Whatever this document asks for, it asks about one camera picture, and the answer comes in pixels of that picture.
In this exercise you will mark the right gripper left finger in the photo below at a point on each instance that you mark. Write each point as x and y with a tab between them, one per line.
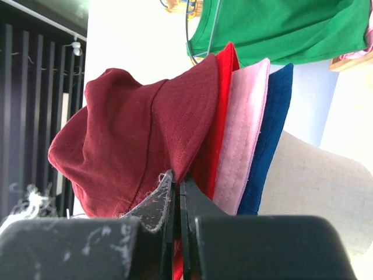
138	245

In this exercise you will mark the cream mannequin head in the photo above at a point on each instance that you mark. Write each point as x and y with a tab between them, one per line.
306	180

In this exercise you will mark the green shirt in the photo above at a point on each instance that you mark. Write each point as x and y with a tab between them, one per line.
296	32

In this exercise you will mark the blue hat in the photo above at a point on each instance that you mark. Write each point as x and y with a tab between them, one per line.
276	108

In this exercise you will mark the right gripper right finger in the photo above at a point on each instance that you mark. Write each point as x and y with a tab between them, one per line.
216	245

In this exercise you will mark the pink hat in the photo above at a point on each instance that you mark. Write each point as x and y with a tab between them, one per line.
246	105

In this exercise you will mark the dark maroon hat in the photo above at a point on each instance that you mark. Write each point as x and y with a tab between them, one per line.
114	149

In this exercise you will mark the wooden clothes rack with tray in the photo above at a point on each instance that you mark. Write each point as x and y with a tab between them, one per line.
340	65

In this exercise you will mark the red hat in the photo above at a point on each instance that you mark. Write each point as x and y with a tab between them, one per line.
217	122

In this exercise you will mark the grey hanger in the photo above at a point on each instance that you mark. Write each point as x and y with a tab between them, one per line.
201	43

